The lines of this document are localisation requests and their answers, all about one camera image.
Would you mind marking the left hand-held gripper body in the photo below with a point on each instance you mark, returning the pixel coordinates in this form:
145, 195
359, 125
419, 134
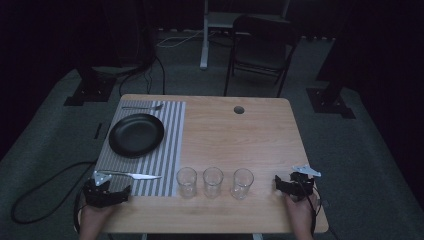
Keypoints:
97, 195

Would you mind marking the small black floor strip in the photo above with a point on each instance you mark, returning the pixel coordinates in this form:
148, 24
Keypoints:
98, 131

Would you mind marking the black stand with base plate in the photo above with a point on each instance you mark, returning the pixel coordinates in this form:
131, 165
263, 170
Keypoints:
91, 88
330, 100

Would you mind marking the person's left hand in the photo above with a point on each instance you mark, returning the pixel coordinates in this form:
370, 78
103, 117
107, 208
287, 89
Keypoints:
95, 218

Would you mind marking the silver knife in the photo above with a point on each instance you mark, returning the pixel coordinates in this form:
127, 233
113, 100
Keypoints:
140, 175

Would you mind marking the silver fork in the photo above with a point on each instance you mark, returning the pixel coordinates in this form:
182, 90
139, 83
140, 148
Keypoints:
143, 107

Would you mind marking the clear drinking glass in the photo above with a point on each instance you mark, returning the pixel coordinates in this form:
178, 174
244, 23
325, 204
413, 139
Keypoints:
212, 181
186, 182
242, 183

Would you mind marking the grey striped placemat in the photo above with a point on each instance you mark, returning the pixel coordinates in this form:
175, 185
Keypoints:
160, 146

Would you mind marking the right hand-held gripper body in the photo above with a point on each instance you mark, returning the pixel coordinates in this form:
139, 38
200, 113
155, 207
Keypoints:
301, 186

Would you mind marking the black folding chair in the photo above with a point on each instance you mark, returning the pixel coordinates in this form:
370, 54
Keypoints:
263, 50

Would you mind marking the person's right hand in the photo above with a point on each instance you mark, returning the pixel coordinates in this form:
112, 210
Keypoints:
300, 215

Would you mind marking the dark round table grommet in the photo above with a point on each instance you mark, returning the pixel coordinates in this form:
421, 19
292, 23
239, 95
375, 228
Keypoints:
239, 110

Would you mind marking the black plate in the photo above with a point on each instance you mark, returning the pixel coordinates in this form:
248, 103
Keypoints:
136, 135

